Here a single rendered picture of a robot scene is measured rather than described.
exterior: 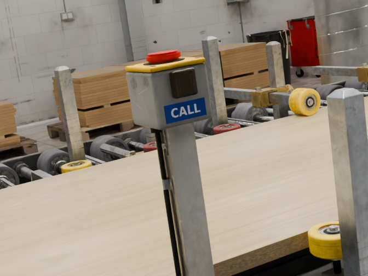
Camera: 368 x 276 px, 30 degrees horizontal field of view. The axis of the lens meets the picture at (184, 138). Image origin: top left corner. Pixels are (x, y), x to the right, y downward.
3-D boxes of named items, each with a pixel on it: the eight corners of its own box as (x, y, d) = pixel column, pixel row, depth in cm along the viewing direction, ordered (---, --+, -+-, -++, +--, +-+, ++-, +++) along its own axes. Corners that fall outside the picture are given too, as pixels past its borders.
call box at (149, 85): (214, 124, 78) (205, 56, 77) (160, 137, 75) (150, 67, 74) (185, 119, 84) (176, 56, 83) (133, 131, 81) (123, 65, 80)
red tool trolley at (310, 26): (352, 69, 959) (347, 10, 943) (316, 79, 915) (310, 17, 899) (326, 69, 997) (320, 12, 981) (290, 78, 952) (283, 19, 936)
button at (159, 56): (188, 64, 77) (186, 49, 77) (156, 70, 76) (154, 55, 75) (171, 63, 81) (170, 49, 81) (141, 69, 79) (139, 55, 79)
